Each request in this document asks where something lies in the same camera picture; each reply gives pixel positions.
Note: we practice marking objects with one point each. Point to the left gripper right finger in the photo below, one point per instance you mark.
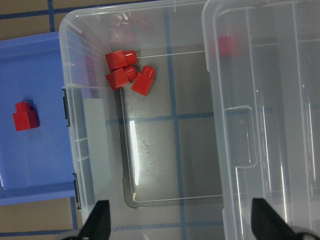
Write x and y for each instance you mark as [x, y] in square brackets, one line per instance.
[266, 223]

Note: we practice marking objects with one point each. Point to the blue plastic tray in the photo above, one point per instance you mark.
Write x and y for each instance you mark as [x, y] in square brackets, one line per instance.
[35, 153]

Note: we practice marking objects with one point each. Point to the red block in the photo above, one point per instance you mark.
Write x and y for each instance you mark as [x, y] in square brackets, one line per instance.
[120, 59]
[222, 46]
[121, 77]
[25, 118]
[144, 80]

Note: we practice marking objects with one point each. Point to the clear plastic box lid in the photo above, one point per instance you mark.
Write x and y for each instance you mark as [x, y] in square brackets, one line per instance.
[266, 108]

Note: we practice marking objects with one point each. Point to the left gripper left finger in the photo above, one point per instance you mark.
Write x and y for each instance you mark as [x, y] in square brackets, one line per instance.
[98, 224]

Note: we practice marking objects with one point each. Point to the clear plastic storage box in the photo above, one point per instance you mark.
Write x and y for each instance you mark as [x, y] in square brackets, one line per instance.
[155, 157]

